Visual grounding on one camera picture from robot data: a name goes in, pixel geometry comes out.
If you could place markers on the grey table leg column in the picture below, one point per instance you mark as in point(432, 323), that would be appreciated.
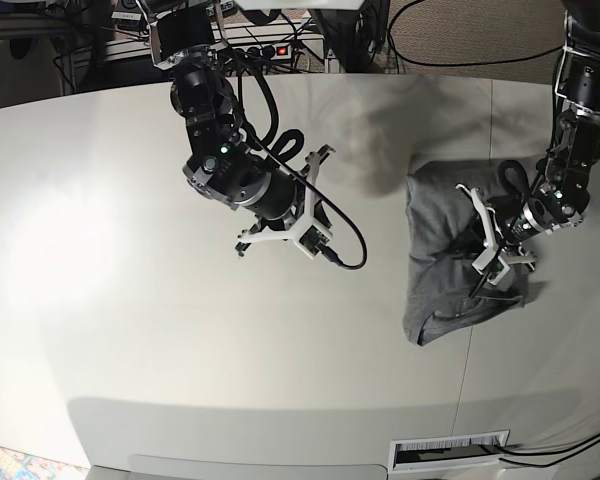
point(331, 61)

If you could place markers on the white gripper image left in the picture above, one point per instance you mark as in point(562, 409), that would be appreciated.
point(289, 210)

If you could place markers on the grey T-shirt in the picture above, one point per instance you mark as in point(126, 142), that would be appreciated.
point(444, 234)

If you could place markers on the black camera cable image right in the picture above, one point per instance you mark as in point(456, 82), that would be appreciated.
point(499, 258)

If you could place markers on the black robot arm image left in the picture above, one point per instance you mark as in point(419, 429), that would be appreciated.
point(229, 162)

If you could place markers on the black power strip red switch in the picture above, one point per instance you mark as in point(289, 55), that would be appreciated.
point(268, 54)

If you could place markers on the black camera cable image left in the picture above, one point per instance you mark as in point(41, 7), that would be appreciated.
point(279, 152)

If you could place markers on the white cable grommet tray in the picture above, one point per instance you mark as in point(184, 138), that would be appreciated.
point(446, 453)

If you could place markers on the black camera cable image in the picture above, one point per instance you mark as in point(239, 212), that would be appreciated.
point(279, 152)
point(499, 258)

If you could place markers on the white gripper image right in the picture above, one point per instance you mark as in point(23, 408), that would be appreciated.
point(482, 240)

